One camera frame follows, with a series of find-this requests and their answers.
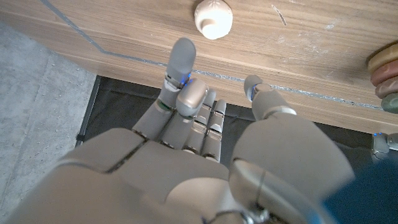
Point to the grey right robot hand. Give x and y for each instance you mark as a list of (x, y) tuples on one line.
[(155, 174)]

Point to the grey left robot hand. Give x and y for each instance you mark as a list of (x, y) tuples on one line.
[(385, 146)]

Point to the sage green disc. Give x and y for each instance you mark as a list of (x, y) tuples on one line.
[(391, 104)]

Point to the dusty pink disc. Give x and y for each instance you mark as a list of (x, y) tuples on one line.
[(388, 88)]

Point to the coral red disc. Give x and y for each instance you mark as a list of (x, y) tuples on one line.
[(387, 74)]

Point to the small cream disc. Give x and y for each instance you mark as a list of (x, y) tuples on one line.
[(214, 18)]

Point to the blue right wrist connector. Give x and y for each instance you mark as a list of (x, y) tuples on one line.
[(367, 196)]

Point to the black backdrop curtain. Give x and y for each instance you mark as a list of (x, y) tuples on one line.
[(124, 105)]

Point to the large orange disc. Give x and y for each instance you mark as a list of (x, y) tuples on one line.
[(384, 57)]

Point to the black backdrop stand pole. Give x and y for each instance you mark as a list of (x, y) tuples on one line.
[(88, 109)]

